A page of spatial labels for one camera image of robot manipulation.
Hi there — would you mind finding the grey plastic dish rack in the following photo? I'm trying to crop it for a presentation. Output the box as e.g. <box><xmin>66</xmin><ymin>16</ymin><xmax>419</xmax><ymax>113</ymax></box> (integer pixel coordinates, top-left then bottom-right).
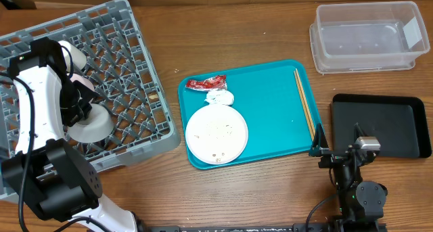
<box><xmin>1</xmin><ymin>0</ymin><xmax>181</xmax><ymax>172</ymax></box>

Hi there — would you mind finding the large white dirty plate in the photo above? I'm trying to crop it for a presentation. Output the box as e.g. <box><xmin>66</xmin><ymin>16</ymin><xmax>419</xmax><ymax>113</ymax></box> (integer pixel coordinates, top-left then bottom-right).
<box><xmin>185</xmin><ymin>104</ymin><xmax>249</xmax><ymax>165</ymax></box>

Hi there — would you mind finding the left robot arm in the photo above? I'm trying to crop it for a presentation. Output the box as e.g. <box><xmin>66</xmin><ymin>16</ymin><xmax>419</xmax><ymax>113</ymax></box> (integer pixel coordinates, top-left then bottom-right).
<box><xmin>1</xmin><ymin>37</ymin><xmax>146</xmax><ymax>231</ymax></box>

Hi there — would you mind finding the wooden chopstick right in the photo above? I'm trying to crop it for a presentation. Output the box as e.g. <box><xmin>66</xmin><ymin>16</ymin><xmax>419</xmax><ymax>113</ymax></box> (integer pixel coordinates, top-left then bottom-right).
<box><xmin>294</xmin><ymin>70</ymin><xmax>315</xmax><ymax>134</ymax></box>

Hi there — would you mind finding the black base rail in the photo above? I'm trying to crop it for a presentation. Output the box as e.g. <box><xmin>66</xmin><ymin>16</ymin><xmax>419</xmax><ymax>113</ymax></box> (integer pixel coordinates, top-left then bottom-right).
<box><xmin>149</xmin><ymin>223</ymin><xmax>388</xmax><ymax>232</ymax></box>

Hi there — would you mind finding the grey bowl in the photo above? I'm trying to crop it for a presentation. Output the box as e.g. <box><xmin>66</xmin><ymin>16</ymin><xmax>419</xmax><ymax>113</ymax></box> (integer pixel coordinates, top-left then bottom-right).
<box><xmin>68</xmin><ymin>103</ymin><xmax>114</xmax><ymax>143</ymax></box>

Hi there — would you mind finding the wooden chopstick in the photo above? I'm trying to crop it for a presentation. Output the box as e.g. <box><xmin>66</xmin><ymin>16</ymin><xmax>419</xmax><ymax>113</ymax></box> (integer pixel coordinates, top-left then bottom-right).
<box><xmin>294</xmin><ymin>70</ymin><xmax>315</xmax><ymax>134</ymax></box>
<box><xmin>294</xmin><ymin>70</ymin><xmax>315</xmax><ymax>140</ymax></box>

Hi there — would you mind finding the clear plastic storage bin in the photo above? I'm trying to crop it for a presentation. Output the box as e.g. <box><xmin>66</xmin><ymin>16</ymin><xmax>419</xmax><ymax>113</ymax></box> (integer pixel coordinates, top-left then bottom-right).
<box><xmin>309</xmin><ymin>1</ymin><xmax>430</xmax><ymax>74</ymax></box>

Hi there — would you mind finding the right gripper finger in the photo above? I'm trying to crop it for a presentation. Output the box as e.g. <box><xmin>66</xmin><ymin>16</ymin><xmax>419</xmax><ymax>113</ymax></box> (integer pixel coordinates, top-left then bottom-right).
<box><xmin>309</xmin><ymin>123</ymin><xmax>329</xmax><ymax>157</ymax></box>
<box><xmin>354</xmin><ymin>122</ymin><xmax>366</xmax><ymax>143</ymax></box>

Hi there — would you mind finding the teal serving tray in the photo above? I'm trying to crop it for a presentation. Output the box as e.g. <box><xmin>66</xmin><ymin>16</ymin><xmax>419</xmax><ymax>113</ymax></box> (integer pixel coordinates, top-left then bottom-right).
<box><xmin>177</xmin><ymin>59</ymin><xmax>324</xmax><ymax>170</ymax></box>

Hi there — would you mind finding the red snack wrapper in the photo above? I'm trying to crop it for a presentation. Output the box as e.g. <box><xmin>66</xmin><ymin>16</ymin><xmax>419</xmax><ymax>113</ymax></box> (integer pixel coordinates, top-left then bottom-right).
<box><xmin>185</xmin><ymin>75</ymin><xmax>227</xmax><ymax>91</ymax></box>

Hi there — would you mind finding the white cup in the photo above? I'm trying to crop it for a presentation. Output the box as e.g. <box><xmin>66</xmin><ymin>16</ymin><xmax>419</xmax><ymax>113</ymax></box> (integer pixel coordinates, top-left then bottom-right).
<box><xmin>58</xmin><ymin>41</ymin><xmax>87</xmax><ymax>72</ymax></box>

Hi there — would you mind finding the black plastic tray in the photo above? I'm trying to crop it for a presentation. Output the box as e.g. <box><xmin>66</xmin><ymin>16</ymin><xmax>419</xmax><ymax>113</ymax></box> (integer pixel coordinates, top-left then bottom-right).
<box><xmin>331</xmin><ymin>93</ymin><xmax>432</xmax><ymax>158</ymax></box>

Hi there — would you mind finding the crumpled white tissue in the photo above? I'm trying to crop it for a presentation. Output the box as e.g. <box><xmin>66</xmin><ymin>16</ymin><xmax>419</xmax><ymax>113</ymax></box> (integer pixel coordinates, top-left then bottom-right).
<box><xmin>205</xmin><ymin>89</ymin><xmax>234</xmax><ymax>106</ymax></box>

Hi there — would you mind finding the wooden chopstick left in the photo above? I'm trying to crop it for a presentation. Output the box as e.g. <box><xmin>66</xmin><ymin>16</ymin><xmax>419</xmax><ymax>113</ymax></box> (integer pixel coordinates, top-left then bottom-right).
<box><xmin>294</xmin><ymin>70</ymin><xmax>315</xmax><ymax>140</ymax></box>

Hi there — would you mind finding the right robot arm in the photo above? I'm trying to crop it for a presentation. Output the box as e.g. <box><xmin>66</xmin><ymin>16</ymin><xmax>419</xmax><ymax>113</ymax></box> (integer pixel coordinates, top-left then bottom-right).
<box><xmin>304</xmin><ymin>124</ymin><xmax>388</xmax><ymax>232</ymax></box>

